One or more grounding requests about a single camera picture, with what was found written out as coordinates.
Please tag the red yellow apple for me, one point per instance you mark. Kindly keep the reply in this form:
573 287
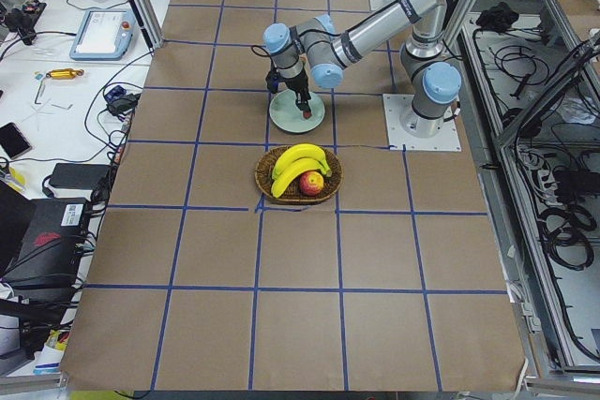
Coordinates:
311 183

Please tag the black laptop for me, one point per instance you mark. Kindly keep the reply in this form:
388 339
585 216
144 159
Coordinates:
40 257

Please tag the blue teach pendant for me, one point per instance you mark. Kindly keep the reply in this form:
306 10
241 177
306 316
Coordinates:
104 35

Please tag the woven wicker basket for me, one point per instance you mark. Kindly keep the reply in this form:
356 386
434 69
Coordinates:
292 194

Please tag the light green plate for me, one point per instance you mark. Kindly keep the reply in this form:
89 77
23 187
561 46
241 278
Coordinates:
287 117

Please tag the yellow banana bunch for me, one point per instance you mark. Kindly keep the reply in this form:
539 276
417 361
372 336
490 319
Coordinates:
295 161

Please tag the smartphone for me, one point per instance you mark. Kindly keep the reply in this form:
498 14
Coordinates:
13 142

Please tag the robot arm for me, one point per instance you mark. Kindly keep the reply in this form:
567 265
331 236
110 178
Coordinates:
314 51

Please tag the black power brick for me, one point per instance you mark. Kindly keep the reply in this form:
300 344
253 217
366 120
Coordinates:
78 176

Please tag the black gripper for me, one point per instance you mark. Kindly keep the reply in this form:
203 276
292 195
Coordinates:
297 85

